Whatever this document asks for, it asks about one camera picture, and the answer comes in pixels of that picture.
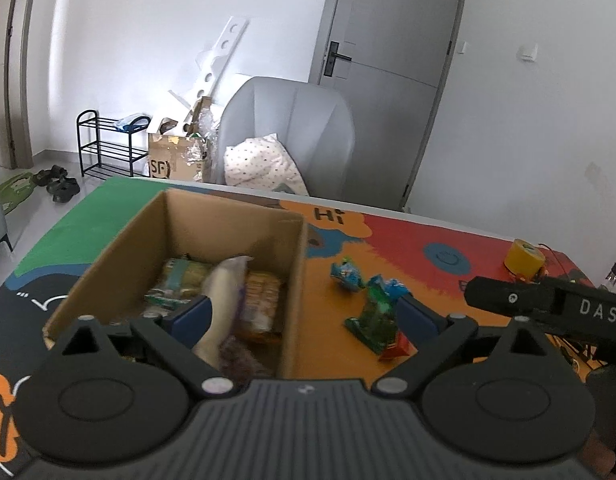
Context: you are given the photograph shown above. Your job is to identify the black door handle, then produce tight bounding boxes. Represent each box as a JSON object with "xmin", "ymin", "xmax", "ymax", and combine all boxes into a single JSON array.
[{"xmin": 323, "ymin": 41, "xmax": 352, "ymax": 77}]

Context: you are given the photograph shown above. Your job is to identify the black slippers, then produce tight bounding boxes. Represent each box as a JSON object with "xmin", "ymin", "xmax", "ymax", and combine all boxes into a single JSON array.
[{"xmin": 31, "ymin": 165, "xmax": 80, "ymax": 204}]

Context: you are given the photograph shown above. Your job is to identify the yellow tape roll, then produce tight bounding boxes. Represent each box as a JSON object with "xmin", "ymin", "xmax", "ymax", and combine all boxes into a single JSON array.
[{"xmin": 503, "ymin": 238, "xmax": 546, "ymax": 280}]

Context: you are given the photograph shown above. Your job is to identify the grey armchair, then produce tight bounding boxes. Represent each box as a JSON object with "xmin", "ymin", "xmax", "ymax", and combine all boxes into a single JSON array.
[{"xmin": 216, "ymin": 77, "xmax": 355, "ymax": 200}]

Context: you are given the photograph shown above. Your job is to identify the green striped cracker pack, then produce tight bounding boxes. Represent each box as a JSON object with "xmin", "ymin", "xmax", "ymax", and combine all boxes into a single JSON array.
[{"xmin": 144, "ymin": 258, "xmax": 214, "ymax": 311}]

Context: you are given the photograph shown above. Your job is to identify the dark green snack bag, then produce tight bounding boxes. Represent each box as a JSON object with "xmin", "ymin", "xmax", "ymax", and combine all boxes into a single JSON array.
[{"xmin": 344, "ymin": 275, "xmax": 409, "ymax": 357}]

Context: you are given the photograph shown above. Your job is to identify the green candy wrapper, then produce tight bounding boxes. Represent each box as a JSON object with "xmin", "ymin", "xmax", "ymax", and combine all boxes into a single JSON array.
[{"xmin": 378, "ymin": 330, "xmax": 413, "ymax": 362}]

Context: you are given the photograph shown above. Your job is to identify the white wall switch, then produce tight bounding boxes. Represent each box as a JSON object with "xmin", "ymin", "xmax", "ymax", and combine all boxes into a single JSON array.
[{"xmin": 517, "ymin": 44, "xmax": 539, "ymax": 63}]

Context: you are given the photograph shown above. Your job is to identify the colourful cartoon table mat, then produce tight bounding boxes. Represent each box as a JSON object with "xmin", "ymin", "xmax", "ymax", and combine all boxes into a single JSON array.
[{"xmin": 0, "ymin": 178, "xmax": 594, "ymax": 479}]

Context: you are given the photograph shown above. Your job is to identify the blue small snack packet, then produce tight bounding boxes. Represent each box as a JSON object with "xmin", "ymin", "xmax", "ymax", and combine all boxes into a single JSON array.
[{"xmin": 330, "ymin": 258, "xmax": 366, "ymax": 292}]

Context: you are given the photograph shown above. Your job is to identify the white perforated board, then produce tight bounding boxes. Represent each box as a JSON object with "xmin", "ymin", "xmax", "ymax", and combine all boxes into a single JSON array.
[{"xmin": 195, "ymin": 16, "xmax": 250, "ymax": 99}]

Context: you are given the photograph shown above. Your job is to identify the green floor mat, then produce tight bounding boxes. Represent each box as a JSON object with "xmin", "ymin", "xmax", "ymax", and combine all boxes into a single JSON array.
[{"xmin": 0, "ymin": 171, "xmax": 36, "ymax": 214}]

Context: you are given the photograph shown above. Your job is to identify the black metal shoe rack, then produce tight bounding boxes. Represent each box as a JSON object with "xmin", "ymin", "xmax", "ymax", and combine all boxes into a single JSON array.
[{"xmin": 76, "ymin": 110, "xmax": 150, "ymax": 180}]

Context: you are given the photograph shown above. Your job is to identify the small amber glass bottle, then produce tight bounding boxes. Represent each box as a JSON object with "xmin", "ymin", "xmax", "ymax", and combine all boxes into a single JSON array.
[{"xmin": 600, "ymin": 262, "xmax": 616, "ymax": 290}]

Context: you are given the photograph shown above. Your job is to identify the white blue snack pouch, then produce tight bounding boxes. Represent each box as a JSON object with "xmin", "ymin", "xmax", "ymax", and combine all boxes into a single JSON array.
[{"xmin": 193, "ymin": 256, "xmax": 250, "ymax": 368}]

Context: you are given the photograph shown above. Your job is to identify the open brown cardboard box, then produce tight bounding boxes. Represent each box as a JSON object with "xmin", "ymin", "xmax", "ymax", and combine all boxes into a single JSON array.
[{"xmin": 42, "ymin": 188, "xmax": 307, "ymax": 378}]

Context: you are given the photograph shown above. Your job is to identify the white dotted pillow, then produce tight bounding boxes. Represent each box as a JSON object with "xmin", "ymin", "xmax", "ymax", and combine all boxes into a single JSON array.
[{"xmin": 223, "ymin": 133, "xmax": 309, "ymax": 196}]

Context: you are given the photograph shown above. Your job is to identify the torn cardboard box on floor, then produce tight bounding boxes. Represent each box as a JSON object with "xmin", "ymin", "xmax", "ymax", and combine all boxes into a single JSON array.
[{"xmin": 148, "ymin": 118, "xmax": 212, "ymax": 182}]

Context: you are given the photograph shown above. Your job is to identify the grey door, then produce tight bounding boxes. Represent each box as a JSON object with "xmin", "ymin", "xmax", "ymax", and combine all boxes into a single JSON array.
[{"xmin": 309, "ymin": 0, "xmax": 464, "ymax": 210}]

